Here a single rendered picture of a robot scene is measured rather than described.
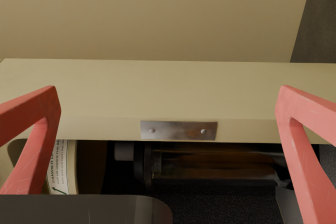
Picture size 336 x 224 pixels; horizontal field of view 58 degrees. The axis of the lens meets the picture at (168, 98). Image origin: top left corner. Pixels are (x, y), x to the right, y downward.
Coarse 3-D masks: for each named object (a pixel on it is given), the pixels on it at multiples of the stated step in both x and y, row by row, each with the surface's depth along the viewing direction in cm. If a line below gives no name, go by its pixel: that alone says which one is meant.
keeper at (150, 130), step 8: (144, 128) 28; (152, 128) 28; (160, 128) 28; (168, 128) 28; (176, 128) 28; (184, 128) 28; (192, 128) 28; (200, 128) 28; (208, 128) 28; (144, 136) 29; (152, 136) 29; (160, 136) 29; (168, 136) 29; (176, 136) 29; (184, 136) 29; (192, 136) 29; (200, 136) 29; (208, 136) 29
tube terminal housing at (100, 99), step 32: (0, 64) 35; (32, 64) 35; (64, 64) 35; (96, 64) 36; (128, 64) 36; (160, 64) 36; (192, 64) 36; (224, 64) 36; (256, 64) 36; (288, 64) 36; (320, 64) 36; (0, 96) 30; (64, 96) 30; (96, 96) 30; (128, 96) 30; (160, 96) 30; (192, 96) 30; (224, 96) 30; (256, 96) 30; (320, 96) 30; (64, 128) 28; (96, 128) 28; (128, 128) 28; (224, 128) 28; (256, 128) 28; (0, 160) 31
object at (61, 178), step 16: (64, 144) 36; (80, 144) 50; (96, 144) 51; (64, 160) 35; (80, 160) 50; (96, 160) 51; (48, 176) 37; (64, 176) 36; (80, 176) 48; (96, 176) 49; (48, 192) 39; (64, 192) 37; (80, 192) 46; (96, 192) 47
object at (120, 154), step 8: (120, 144) 43; (128, 144) 43; (136, 144) 40; (120, 152) 42; (128, 152) 42; (136, 152) 40; (128, 160) 43; (136, 160) 40; (136, 168) 40; (136, 176) 41
